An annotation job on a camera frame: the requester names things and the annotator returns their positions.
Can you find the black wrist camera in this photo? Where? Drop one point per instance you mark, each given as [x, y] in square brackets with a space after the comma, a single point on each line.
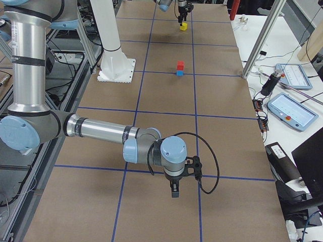
[193, 167]

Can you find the grabber reacher stick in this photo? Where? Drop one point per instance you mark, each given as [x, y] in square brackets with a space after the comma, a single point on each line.
[298, 91]

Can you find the yellow wooden block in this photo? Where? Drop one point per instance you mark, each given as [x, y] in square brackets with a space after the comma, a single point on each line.
[183, 26]

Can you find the orange black usb hub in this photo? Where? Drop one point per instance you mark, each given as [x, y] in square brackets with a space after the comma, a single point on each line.
[261, 115]

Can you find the far teach pendant tablet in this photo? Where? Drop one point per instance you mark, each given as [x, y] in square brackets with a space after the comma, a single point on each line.
[294, 76]

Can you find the near teach pendant tablet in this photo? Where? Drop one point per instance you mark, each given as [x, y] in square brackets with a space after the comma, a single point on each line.
[292, 112]

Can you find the teach pendant tablet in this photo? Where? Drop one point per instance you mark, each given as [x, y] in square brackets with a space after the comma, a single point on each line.
[294, 76]
[292, 112]

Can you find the black water bottle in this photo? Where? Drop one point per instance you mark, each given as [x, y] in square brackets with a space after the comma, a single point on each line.
[271, 83]

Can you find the red wooden block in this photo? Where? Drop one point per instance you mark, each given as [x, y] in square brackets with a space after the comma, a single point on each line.
[180, 65]

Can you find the blue wooden block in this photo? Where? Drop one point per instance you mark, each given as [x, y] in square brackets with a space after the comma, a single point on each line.
[179, 72]

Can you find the black monitor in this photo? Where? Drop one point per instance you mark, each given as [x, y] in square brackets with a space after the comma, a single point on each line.
[308, 159]

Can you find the aluminium frame post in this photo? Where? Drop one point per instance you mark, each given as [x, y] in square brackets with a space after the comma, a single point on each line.
[267, 27]

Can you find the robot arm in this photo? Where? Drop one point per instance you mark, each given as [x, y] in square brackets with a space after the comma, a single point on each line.
[165, 4]
[39, 113]

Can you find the red cylinder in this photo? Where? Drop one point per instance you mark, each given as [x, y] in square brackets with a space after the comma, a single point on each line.
[234, 9]

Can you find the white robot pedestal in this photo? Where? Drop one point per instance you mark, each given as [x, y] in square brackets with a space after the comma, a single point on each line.
[114, 66]

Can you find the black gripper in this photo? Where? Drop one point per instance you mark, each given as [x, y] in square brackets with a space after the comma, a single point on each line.
[173, 180]
[181, 10]

